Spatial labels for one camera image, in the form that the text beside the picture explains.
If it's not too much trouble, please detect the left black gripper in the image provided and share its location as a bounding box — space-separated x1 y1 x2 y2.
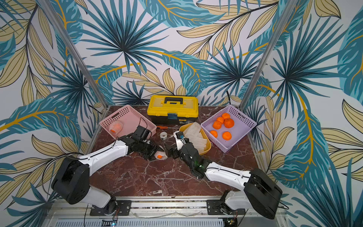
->
137 139 165 161

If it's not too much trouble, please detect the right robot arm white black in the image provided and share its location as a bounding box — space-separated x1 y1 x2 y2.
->
167 143 282 219

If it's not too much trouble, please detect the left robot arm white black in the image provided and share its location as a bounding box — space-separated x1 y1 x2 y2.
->
51 126 167 215

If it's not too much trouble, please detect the white tape roll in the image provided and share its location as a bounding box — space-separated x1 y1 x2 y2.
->
159 131 168 141

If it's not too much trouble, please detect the yellow oval tray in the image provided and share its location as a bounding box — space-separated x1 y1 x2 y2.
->
179 122 212 155

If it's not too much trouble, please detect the yellow black toolbox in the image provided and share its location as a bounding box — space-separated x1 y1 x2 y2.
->
147 95 199 125

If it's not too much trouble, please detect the pink plastic basket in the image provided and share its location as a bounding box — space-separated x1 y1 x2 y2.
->
99 105 157 139

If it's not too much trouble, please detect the purple plastic basket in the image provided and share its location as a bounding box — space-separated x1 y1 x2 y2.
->
201 105 257 153

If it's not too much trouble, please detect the orange handled screwdriver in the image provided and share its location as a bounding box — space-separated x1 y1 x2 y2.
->
157 126 179 130

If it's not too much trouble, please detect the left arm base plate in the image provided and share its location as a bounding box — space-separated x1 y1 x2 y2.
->
90 200 131 217

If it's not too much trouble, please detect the front aluminium rail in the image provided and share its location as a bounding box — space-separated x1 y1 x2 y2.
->
42 196 291 227

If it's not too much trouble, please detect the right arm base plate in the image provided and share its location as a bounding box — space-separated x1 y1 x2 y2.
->
206 200 246 216

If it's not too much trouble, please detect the right aluminium frame post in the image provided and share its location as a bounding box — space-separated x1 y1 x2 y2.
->
239 0 297 111

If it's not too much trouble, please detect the aluminium frame post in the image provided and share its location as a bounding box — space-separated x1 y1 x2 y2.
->
239 0 297 111
38 0 108 109

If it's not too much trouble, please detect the left aluminium frame post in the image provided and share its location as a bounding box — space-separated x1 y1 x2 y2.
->
38 0 108 109

